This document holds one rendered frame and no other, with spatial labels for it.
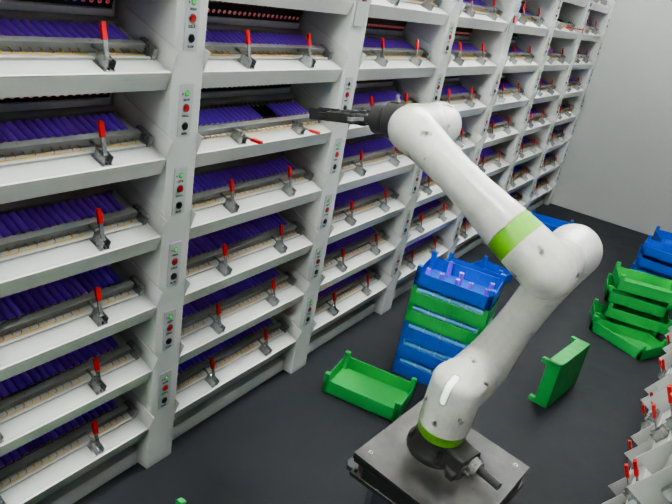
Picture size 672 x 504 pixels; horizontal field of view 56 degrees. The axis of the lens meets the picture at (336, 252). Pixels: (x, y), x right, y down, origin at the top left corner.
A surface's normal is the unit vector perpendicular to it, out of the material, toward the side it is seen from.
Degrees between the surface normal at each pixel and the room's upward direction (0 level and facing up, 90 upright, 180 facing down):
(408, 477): 5
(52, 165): 20
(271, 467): 0
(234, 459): 0
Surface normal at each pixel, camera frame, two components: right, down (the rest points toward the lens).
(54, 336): 0.44, -0.72
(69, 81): 0.71, 0.64
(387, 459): 0.19, -0.87
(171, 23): -0.55, 0.25
